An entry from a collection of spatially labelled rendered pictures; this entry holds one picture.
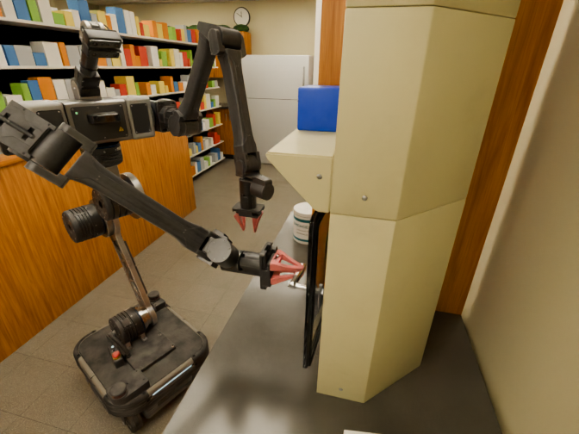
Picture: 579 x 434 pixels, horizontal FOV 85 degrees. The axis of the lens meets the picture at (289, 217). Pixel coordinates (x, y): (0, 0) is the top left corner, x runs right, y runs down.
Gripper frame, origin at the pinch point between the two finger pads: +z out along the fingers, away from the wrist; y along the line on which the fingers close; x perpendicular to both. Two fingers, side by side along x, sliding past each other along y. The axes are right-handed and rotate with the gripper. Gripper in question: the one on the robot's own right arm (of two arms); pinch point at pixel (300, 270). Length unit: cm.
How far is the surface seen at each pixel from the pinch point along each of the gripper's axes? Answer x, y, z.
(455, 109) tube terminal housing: -4.9, 38.1, 24.8
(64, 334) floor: 55, -120, -170
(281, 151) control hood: -10.2, 31.0, -2.0
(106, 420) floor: 14, -120, -101
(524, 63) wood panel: 25, 45, 44
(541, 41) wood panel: 25, 49, 46
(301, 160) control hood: -11.5, 30.0, 1.9
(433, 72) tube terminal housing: -9.9, 43.4, 19.8
